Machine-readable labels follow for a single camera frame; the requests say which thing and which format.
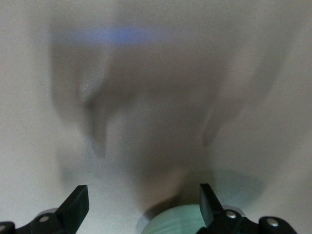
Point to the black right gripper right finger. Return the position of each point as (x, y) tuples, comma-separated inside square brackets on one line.
[(212, 214)]

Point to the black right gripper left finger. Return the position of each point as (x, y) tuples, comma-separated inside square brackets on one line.
[(70, 212)]

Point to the light green bowl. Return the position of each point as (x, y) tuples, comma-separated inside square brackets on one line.
[(175, 219)]

